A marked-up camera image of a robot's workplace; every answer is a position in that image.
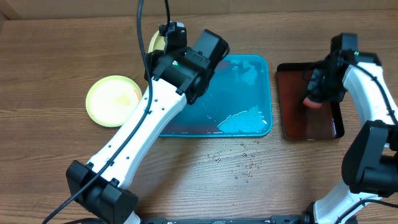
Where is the teal plastic tray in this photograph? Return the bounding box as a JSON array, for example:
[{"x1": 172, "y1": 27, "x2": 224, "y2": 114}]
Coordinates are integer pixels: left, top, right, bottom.
[{"x1": 160, "y1": 55, "x2": 273, "y2": 138}]

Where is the black red lacquer tray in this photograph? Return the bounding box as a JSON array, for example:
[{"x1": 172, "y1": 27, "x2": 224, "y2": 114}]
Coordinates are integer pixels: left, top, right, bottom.
[{"x1": 275, "y1": 63, "x2": 345, "y2": 141}]

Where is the orange sponge with dark scourer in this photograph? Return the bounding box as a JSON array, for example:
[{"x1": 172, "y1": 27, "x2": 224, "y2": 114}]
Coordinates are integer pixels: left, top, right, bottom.
[{"x1": 303, "y1": 97, "x2": 323, "y2": 109}]

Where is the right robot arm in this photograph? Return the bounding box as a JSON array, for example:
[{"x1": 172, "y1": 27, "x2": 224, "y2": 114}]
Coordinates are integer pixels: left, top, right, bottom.
[{"x1": 299, "y1": 50, "x2": 397, "y2": 223}]

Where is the yellow-green plate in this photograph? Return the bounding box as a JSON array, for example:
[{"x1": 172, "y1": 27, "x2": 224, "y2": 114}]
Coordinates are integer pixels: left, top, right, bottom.
[
  {"x1": 148, "y1": 30, "x2": 165, "y2": 53},
  {"x1": 85, "y1": 75, "x2": 142, "y2": 128}
]

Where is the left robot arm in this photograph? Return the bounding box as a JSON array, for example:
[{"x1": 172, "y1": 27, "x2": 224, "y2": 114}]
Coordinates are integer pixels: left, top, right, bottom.
[{"x1": 66, "y1": 22, "x2": 229, "y2": 223}]

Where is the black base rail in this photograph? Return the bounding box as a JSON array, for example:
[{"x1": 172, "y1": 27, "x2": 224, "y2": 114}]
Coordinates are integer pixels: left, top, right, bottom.
[{"x1": 141, "y1": 215, "x2": 313, "y2": 224}]

